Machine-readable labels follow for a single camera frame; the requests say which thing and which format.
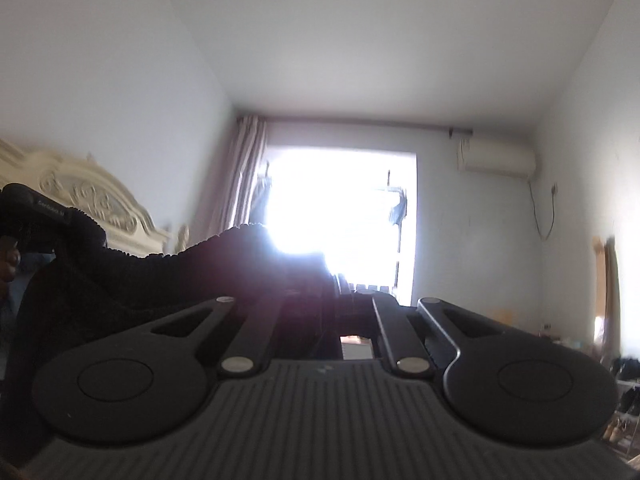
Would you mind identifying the black fuzzy garment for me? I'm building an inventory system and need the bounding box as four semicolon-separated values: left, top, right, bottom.
0;206;351;466

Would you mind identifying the person's left hand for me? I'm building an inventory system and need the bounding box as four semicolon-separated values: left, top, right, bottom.
0;240;22;301

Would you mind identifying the curtain rod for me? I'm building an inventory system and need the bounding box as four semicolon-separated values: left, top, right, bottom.
265;119;474;137

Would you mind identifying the black wall cable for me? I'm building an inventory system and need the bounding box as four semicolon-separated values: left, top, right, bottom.
528;180;559;240

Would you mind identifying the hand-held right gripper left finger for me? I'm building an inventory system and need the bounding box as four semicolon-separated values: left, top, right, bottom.
150;287;301;380

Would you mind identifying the white air conditioner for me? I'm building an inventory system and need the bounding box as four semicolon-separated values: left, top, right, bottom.
456;135;537;178

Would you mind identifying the striped curtain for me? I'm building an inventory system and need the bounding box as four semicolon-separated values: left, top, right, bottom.
192;115;271;246

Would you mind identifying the bright window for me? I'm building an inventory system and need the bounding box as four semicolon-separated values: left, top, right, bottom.
260;147;418;306

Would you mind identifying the metal shoe rack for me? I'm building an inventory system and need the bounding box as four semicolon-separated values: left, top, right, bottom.
597;355;640;461

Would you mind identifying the cream carved headboard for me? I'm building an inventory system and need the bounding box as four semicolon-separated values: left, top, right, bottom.
0;137;191;253

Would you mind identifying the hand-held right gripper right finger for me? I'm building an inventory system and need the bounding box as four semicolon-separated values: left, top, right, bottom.
371;292;506;378

